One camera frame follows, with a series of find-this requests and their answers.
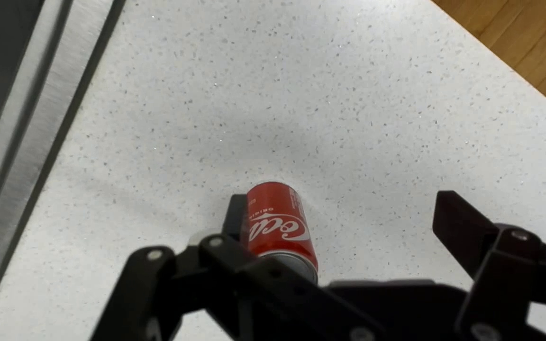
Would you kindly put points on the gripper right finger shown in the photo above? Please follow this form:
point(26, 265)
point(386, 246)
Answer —
point(505, 255)

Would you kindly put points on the red soda can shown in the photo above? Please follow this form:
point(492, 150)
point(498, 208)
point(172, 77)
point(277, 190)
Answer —
point(280, 227)

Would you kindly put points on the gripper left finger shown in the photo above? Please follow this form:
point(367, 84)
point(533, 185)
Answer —
point(235, 279)

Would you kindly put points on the stainless steel sink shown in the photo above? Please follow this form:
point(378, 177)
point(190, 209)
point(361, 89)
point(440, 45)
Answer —
point(17, 118)

